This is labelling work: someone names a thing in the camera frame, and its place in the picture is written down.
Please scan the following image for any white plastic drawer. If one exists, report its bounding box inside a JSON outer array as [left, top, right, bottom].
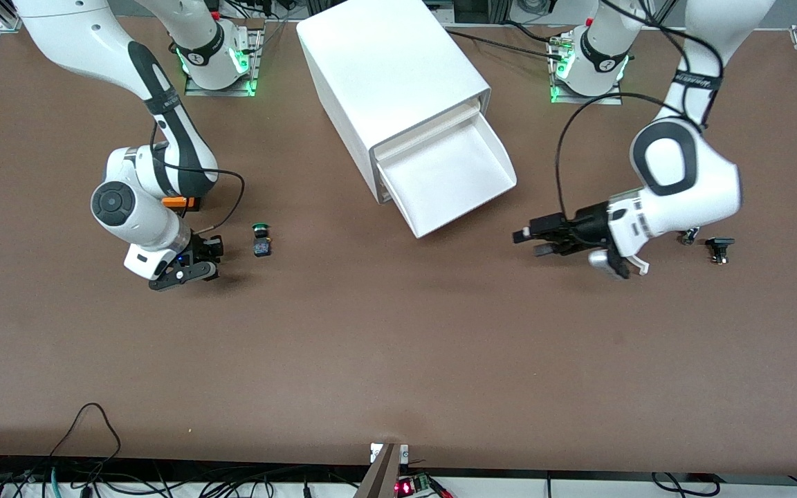
[[376, 111, 518, 239], [371, 98, 484, 161]]

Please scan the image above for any black push button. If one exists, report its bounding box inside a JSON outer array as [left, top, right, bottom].
[[706, 237, 736, 265]]

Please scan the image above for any white drawer cabinet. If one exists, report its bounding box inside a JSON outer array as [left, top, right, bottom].
[[296, 0, 493, 205]]

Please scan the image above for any circuit board red light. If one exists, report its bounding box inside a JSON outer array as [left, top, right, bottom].
[[395, 474, 452, 498]]

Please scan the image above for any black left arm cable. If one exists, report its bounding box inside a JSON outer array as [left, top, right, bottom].
[[555, 0, 726, 223]]

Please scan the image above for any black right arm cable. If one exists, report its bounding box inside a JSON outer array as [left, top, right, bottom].
[[152, 124, 246, 233]]

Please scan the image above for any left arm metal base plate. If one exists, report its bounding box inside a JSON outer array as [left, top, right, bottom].
[[547, 35, 624, 106]]

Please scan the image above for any black cable to arm base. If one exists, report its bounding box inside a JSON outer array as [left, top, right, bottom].
[[443, 21, 567, 62]]

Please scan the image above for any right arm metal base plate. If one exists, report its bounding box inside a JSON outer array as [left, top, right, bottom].
[[184, 28, 265, 98]]

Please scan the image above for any black looped table cable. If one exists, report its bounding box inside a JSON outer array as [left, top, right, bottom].
[[48, 403, 122, 461]]

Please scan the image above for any black cable bundle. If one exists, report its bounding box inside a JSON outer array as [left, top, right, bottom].
[[0, 453, 372, 498]]

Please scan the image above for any black coiled floor cable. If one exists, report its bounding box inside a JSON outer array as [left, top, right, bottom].
[[651, 472, 722, 497]]

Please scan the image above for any camera stand post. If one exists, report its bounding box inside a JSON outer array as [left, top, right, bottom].
[[354, 443, 410, 498]]

